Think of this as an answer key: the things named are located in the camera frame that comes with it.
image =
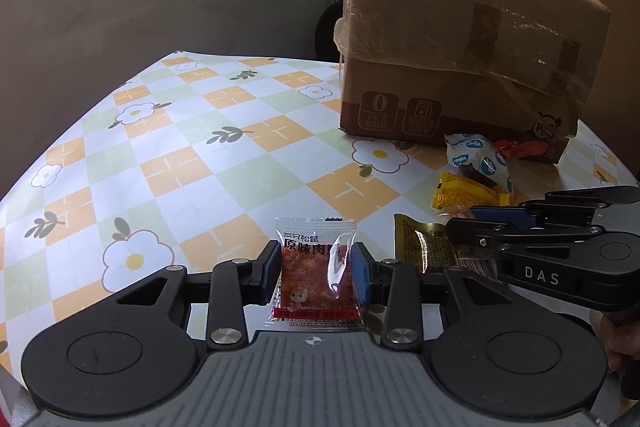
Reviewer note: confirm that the brown cardboard box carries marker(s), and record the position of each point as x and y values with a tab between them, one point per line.
400	82

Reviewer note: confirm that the floral checked tablecloth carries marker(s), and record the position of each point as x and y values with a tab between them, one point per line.
200	157

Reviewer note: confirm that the white blue printed snack packet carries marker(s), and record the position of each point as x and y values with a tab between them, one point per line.
480	157

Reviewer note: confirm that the dark gold snack packet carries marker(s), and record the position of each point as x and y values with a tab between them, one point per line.
425	247

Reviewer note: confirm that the red candy wrapper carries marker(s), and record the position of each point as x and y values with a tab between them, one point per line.
525	149

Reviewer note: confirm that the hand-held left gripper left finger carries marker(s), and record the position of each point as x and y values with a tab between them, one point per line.
272	259

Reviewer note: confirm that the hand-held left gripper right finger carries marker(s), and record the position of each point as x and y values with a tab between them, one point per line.
358	274

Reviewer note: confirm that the red meat snack packet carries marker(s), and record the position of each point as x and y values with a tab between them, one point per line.
312	272

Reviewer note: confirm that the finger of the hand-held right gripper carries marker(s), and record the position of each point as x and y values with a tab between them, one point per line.
500	216
480	234

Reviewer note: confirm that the person's right hand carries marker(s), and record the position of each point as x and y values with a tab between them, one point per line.
617	342

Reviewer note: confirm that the yellow snack packet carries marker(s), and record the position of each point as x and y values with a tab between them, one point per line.
470	193

